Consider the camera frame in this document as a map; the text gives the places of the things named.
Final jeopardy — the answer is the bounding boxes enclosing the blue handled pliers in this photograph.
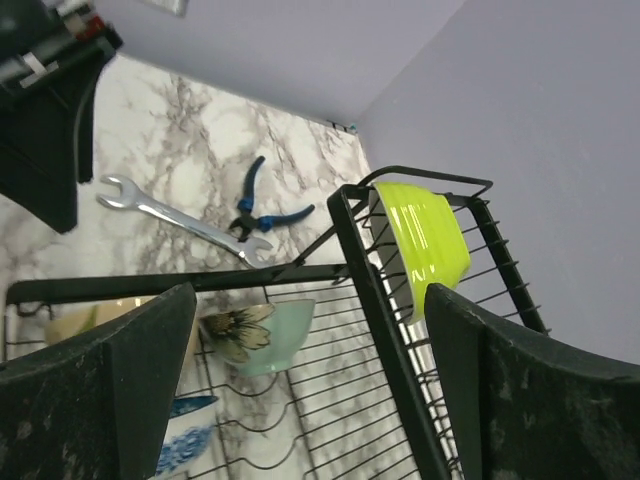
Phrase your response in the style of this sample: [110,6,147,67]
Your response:
[228,155,316,244]

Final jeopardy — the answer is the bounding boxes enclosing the blue floral bowl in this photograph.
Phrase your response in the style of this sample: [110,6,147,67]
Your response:
[153,395,218,479]

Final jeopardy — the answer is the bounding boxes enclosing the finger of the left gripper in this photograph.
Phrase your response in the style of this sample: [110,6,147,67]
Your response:
[1,34,123,234]

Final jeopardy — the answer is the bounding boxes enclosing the white square bowl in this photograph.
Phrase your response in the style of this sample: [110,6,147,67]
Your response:
[369,181,471,325]

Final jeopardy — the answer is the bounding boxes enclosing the mint green floral bowl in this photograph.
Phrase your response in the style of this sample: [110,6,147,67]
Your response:
[199,299,316,377]

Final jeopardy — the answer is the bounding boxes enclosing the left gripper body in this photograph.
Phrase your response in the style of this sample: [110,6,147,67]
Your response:
[1,0,106,85]

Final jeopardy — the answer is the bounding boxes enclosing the silver wrench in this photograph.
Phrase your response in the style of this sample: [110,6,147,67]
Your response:
[96,174,273,269]

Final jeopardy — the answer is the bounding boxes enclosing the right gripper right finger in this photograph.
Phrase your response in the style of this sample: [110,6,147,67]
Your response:
[425,284,639,479]

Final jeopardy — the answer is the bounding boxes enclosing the beige floral bowl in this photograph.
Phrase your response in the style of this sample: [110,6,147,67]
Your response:
[44,295,155,346]

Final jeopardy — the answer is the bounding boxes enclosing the black wire dish rack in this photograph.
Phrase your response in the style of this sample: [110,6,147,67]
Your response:
[4,167,551,480]

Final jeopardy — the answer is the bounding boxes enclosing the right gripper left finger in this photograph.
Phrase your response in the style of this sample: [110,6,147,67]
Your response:
[1,283,196,479]

